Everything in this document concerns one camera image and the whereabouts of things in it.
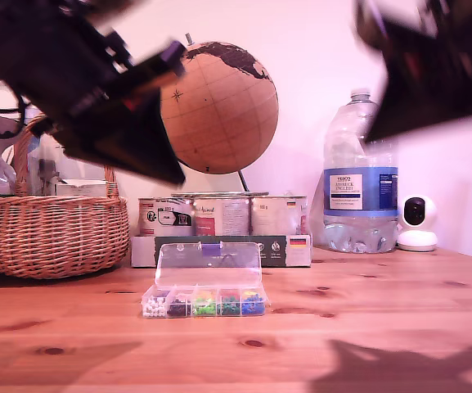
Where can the white can red label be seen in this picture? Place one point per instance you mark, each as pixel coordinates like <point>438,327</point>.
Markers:
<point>221,217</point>

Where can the cork globe on stand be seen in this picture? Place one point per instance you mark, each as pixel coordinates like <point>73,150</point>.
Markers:
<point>223,118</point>

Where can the white can flag print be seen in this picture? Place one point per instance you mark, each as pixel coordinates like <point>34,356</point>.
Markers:
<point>278,217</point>

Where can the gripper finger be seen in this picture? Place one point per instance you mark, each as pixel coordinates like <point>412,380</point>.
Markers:
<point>149,127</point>
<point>109,147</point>
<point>419,98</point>

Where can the cardboard tray of cans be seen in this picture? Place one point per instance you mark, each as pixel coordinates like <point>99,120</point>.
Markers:
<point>141,251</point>

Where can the white cardboard carton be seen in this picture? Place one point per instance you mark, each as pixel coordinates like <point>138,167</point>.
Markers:
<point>80,188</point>

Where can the small white round camera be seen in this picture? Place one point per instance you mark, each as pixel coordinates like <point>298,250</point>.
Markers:
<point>417,241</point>

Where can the clear plastic container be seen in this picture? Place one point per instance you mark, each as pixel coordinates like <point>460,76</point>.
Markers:
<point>43,172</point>

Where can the large clear water bottle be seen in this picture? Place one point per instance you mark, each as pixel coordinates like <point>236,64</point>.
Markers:
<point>360,188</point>

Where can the clear plastic pin box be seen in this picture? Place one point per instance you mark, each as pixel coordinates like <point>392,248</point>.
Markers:
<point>203,305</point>

